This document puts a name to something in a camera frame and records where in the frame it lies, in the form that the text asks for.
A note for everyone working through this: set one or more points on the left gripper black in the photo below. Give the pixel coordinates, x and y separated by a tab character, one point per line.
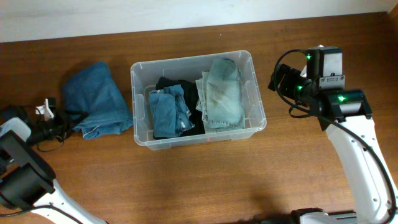
58	125

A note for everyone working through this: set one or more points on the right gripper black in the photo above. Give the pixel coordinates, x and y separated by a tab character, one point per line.
290	89

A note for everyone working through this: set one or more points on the dark blue jeans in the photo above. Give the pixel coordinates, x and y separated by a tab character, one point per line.
94	91

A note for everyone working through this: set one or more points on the light blue jeans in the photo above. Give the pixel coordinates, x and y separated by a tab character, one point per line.
220	92

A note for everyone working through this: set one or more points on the small blue garment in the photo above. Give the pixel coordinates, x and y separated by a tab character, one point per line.
170	114

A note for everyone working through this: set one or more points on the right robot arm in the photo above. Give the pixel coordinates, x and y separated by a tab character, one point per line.
347	119

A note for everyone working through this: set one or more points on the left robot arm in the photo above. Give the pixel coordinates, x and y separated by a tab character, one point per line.
28	183

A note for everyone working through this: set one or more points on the clear plastic storage bin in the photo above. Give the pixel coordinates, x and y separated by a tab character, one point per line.
144	76

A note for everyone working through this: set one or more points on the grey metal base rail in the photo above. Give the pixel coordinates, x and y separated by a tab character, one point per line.
313	216

